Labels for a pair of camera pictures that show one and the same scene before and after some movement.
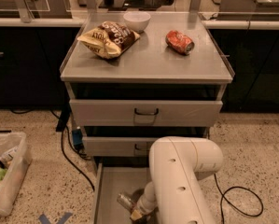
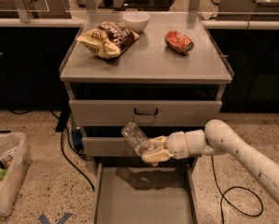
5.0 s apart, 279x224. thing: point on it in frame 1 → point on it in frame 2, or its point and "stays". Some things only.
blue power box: (77, 138) stays
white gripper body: (142, 206) → (175, 145)
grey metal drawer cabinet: (134, 79) stays
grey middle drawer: (118, 147) stays
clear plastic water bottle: (126, 201) → (136, 137)
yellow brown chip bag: (108, 39) stays
